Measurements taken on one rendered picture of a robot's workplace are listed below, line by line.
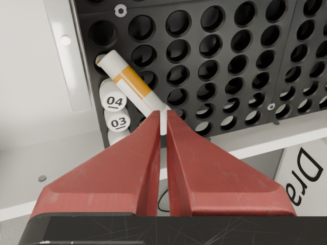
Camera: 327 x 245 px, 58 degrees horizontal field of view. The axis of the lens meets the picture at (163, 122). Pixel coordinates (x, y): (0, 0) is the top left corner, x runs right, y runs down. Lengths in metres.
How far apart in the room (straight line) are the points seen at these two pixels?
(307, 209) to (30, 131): 0.32
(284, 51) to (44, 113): 0.17
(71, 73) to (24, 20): 0.04
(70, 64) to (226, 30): 0.10
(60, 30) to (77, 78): 0.03
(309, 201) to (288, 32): 0.26
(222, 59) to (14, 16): 0.12
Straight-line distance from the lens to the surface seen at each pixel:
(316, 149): 0.36
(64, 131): 0.25
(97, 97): 0.16
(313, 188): 0.39
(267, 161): 0.49
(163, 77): 0.16
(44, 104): 0.23
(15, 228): 1.76
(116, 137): 0.16
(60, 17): 0.19
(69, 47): 0.20
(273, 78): 0.19
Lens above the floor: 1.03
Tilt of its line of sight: 49 degrees down
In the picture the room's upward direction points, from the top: 153 degrees clockwise
